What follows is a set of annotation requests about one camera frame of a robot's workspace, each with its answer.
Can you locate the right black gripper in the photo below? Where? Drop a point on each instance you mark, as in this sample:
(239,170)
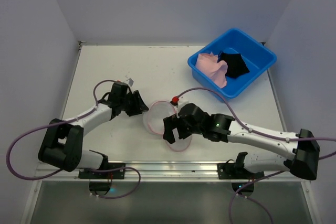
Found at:
(172,127)

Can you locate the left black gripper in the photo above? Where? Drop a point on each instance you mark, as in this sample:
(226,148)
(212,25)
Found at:
(132,103)

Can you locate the white mesh laundry bag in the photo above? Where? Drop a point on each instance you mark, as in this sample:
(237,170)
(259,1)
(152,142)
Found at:
(153,122)

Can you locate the pink bra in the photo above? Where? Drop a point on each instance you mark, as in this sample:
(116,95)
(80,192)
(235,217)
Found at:
(214,69)

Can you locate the black bra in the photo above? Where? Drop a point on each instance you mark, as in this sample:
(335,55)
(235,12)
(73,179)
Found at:
(236,66)

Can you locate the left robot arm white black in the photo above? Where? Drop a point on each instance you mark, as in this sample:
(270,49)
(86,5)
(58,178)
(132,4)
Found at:
(62,146)

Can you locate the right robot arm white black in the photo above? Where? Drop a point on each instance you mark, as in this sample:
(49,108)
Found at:
(297,153)

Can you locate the blue plastic tub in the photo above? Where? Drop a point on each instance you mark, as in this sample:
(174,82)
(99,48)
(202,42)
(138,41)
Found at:
(245,57)

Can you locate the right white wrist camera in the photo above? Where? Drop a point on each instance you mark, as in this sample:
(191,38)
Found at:
(182,102)

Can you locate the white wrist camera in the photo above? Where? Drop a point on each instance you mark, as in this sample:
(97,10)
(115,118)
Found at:
(130,82)
(182,102)

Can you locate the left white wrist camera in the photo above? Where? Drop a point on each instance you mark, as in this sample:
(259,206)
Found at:
(130,82)

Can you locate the aluminium mounting rail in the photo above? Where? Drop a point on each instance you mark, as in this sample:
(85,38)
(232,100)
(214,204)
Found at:
(165,172)

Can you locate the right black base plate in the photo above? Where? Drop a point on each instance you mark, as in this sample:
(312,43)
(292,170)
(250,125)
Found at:
(226,170)

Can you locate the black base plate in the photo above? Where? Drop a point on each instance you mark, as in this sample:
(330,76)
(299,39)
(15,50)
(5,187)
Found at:
(226,170)
(105,171)

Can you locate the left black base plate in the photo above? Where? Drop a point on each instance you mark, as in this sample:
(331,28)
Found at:
(105,171)

